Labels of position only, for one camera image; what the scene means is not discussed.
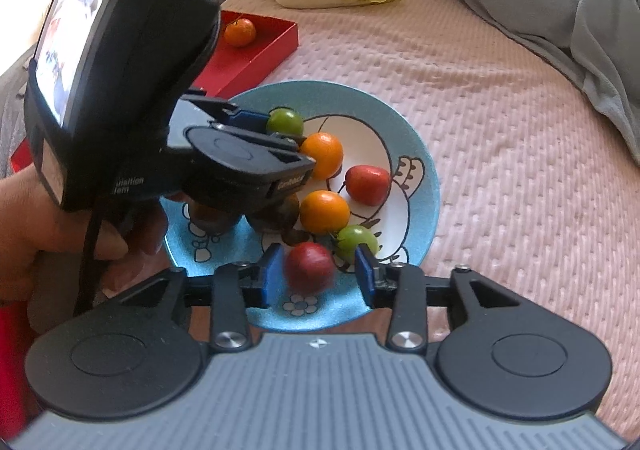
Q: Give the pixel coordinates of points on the red round fruit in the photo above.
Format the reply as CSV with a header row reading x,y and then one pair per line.
x,y
309,267
367,184

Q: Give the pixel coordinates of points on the green round fruit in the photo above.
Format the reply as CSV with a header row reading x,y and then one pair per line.
x,y
286,121
356,240

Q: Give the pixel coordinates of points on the red rectangular tray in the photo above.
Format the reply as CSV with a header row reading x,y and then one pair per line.
x,y
250,65

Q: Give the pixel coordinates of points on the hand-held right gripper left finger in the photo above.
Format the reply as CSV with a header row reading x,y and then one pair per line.
x,y
272,276

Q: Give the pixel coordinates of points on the pink quilted bed cover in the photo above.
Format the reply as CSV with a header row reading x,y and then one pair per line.
x,y
500,180

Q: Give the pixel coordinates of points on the dark brown round fruit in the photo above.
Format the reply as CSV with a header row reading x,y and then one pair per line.
x,y
275,222
210,222

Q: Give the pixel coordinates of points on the blue cartoon plate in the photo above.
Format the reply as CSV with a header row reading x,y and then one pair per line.
x,y
350,100

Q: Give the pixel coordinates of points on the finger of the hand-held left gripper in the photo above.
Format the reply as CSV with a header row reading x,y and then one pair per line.
x,y
247,120
295,155

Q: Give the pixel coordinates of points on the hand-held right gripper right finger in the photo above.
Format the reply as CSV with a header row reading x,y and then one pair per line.
x,y
364,276

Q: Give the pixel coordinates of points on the light blue blanket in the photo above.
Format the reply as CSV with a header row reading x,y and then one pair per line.
x,y
612,30

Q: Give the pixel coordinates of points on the person's left hand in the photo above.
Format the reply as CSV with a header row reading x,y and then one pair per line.
x,y
45,240

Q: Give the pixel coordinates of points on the orange tangerine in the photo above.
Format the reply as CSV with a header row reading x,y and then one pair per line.
x,y
324,155
240,32
324,211

